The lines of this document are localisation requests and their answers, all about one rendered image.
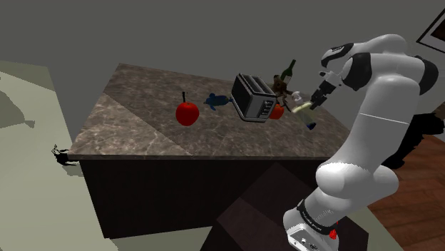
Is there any clear spray bottle blue base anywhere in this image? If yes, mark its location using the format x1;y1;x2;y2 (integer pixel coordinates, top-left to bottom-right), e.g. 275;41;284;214
291;91;317;131

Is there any framed wall picture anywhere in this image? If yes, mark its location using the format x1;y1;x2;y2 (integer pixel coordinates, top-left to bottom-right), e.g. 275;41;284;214
416;8;445;54

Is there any small red tomato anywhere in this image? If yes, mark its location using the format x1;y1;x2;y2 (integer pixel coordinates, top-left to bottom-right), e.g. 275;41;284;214
268;103;285;121

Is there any brown figure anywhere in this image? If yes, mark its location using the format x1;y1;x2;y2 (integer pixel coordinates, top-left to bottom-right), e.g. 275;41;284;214
272;74;295;112

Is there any small black object on floor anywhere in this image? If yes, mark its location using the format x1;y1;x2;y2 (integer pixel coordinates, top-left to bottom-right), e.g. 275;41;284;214
51;144;79;167

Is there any blue fish toy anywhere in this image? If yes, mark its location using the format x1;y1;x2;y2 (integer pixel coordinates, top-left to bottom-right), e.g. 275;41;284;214
203;93;233;111

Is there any dark robot stand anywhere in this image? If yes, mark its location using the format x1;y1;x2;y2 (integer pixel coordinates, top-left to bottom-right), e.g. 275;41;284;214
200;162;369;251

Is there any red apple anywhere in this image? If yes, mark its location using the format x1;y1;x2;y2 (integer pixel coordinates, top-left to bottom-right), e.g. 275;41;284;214
175;91;200;127

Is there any dark kitchen island cabinet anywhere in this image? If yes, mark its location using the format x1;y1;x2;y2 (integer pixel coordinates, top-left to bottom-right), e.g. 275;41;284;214
67;63;352;240

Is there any silver black toaster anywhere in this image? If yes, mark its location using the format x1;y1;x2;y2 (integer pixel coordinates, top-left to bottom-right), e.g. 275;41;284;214
230;73;278;123

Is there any green wine bottle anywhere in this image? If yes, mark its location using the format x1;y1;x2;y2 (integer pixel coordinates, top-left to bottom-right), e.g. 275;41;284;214
280;58;297;86

